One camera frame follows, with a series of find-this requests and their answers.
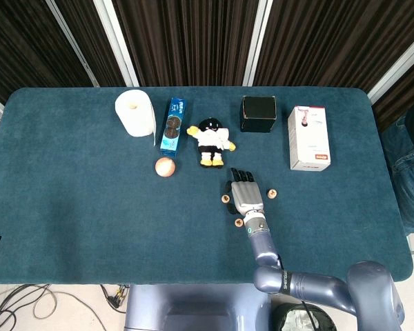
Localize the black open cardboard box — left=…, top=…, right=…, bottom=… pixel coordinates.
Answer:
left=240, top=95, right=277, bottom=133

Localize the black floor cable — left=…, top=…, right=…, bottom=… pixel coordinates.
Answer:
left=0, top=284, right=51, bottom=331

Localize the orange wooden ball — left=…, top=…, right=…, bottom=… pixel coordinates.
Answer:
left=155, top=157, right=177, bottom=178

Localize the person in blue jeans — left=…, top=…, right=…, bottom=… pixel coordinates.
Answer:
left=381, top=99, right=414, bottom=237

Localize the blue Oreo cookie box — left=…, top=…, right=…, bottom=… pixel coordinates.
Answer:
left=159, top=97, right=188, bottom=155

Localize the crumpled white paper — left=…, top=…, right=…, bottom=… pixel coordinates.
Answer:
left=282, top=310, right=319, bottom=331

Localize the black white penguin plush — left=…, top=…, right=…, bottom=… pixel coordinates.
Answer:
left=186, top=117, right=237, bottom=169

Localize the white product carton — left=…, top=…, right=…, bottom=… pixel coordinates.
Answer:
left=287, top=105, right=332, bottom=172

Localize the black power plug cable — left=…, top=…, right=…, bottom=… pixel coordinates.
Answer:
left=101, top=284, right=129, bottom=314

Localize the white partition post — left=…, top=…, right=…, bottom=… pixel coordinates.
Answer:
left=367, top=30, right=414, bottom=105
left=44, top=0, right=101, bottom=88
left=92, top=0, right=141, bottom=88
left=243, top=0, right=273, bottom=87

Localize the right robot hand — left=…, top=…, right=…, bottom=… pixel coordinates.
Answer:
left=222, top=167, right=265, bottom=216

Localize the blue robot torso base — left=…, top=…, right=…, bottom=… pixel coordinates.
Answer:
left=124, top=283, right=273, bottom=331

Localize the white toilet paper roll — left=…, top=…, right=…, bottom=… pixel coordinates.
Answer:
left=115, top=89, right=157, bottom=147

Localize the teal table cloth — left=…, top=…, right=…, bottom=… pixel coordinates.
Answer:
left=0, top=86, right=414, bottom=285

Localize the grey floor cable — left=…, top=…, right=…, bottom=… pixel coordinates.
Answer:
left=0, top=284, right=108, bottom=331

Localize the black trash bin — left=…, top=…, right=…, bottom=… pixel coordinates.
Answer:
left=271, top=303, right=337, bottom=331

